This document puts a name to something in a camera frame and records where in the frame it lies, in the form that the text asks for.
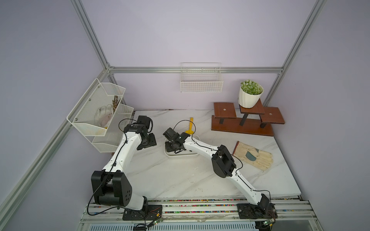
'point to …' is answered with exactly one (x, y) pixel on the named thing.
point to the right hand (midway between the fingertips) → (170, 148)
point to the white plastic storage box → (184, 153)
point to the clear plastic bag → (103, 115)
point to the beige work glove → (260, 159)
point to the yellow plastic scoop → (191, 131)
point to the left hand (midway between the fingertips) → (148, 146)
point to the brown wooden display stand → (257, 120)
